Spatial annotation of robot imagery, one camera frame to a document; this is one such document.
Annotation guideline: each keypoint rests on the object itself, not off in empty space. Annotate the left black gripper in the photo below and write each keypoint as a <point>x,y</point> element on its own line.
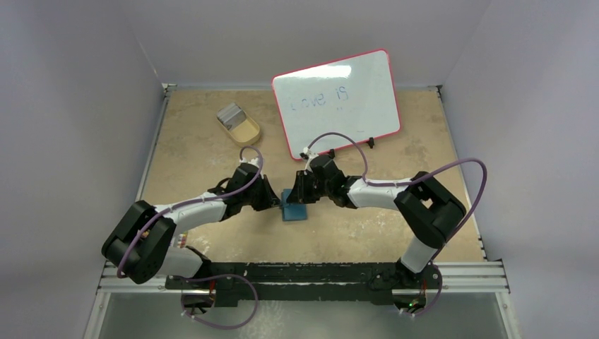
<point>270,200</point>

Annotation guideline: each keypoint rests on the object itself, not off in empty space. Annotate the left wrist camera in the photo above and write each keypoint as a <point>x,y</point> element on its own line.
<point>255,161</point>

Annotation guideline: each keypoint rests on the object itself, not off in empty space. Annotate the colourful marker box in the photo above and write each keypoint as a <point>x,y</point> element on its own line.
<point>180,240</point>

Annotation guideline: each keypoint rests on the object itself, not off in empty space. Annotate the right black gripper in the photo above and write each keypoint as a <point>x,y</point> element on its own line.
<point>306,188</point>

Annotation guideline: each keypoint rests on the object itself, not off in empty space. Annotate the red framed whiteboard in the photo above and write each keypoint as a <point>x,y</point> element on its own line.
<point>331,105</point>

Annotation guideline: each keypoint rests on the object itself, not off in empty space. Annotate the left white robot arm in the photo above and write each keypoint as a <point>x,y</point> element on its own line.
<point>141,246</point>

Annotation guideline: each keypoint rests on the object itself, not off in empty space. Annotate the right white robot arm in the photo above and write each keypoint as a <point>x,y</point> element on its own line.
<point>430,210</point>

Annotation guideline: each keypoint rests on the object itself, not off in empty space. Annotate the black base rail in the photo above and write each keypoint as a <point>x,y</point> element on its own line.
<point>379,283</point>

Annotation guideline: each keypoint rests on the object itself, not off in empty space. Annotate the blue leather card holder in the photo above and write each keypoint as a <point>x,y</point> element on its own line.
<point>292,211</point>

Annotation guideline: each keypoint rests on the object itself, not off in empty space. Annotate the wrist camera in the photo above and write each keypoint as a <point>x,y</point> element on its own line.
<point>255,161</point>
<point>308,154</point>

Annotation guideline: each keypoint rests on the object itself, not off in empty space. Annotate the beige oval tray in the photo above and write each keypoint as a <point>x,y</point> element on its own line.
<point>247,133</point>

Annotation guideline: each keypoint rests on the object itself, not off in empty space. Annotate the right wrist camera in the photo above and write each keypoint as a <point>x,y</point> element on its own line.
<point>308,154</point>

